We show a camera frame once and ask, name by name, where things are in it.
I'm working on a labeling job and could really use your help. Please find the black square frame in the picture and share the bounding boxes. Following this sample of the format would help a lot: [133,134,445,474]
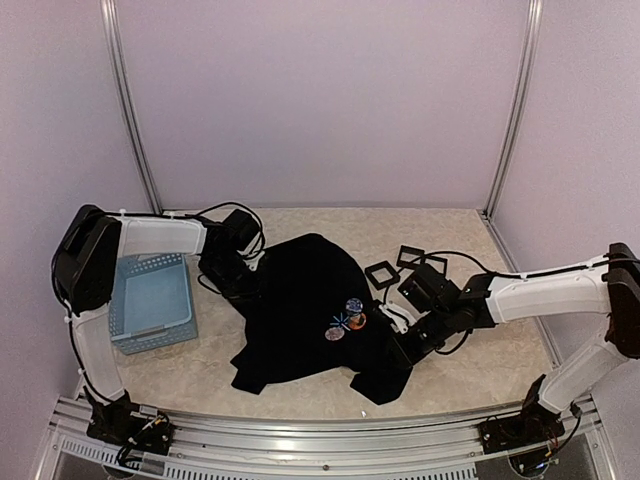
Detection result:
[423,254,448,275]
[364,260,400,291]
[396,245,425,270]

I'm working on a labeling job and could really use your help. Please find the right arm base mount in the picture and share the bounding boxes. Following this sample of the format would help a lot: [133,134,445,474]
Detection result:
[477,402,582,478]

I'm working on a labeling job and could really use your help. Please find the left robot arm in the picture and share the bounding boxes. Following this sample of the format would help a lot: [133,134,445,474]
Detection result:
[50,202,266,405]

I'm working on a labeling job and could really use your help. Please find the blue plastic basket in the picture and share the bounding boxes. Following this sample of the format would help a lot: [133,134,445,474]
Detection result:
[109,253,198,355]

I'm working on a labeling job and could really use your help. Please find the aluminium corner post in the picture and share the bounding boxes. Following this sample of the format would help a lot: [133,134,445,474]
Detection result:
[100,0,163,213]
[483,0,544,223]

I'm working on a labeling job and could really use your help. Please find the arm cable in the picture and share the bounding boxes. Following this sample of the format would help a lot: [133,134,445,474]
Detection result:
[424,249,501,356]
[192,201,266,294]

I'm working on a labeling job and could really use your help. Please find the black square frame far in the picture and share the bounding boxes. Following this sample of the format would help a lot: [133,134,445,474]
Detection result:
[423,254,448,275]

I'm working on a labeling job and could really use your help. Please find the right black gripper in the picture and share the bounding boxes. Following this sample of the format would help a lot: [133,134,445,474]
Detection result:
[380,305,455,370]

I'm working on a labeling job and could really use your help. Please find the starry night blue brooch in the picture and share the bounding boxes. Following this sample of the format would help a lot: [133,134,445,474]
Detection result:
[345,298,363,315]

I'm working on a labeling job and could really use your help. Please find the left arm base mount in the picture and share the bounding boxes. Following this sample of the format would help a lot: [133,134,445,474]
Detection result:
[85,390,176,467]

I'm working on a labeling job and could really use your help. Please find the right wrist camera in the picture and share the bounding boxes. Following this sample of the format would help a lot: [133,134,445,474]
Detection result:
[378,302,417,335]

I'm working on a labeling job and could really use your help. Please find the left aluminium corner post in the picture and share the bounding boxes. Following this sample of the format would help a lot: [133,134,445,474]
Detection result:
[100,0,163,213]

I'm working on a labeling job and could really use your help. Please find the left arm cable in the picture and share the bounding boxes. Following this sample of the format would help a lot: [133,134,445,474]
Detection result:
[192,201,266,294]

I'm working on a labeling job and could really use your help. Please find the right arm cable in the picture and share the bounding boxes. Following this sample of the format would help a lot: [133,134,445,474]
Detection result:
[424,249,501,356]

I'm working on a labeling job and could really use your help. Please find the black square frame middle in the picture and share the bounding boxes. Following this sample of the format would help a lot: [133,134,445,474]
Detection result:
[396,245,425,270]

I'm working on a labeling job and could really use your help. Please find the black square frame near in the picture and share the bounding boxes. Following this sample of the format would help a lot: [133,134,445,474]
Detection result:
[364,260,400,291]

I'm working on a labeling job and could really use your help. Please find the black garment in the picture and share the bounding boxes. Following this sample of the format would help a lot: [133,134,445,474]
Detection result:
[231,233,411,405]

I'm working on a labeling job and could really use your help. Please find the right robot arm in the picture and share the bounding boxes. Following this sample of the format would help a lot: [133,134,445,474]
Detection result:
[377,242,639,444]

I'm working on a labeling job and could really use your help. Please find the pale pink round brooch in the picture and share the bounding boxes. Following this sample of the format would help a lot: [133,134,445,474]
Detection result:
[325,327,345,341]

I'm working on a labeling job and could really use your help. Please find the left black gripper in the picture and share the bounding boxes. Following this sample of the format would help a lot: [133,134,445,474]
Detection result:
[204,251,270,309]

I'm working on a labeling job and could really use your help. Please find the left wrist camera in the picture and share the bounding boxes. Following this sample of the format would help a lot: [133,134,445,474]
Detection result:
[239,245,264,272]

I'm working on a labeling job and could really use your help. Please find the right aluminium corner post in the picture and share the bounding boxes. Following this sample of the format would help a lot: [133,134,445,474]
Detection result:
[483,0,544,223]

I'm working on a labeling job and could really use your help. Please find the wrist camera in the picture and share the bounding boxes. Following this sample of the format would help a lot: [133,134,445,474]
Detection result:
[239,245,264,272]
[378,302,417,335]

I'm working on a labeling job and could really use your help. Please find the orange portrait brooch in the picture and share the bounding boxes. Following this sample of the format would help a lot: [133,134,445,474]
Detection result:
[347,313,367,331]

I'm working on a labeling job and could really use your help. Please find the aluminium front rail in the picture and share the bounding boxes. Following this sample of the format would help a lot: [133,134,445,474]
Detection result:
[47,394,614,480]

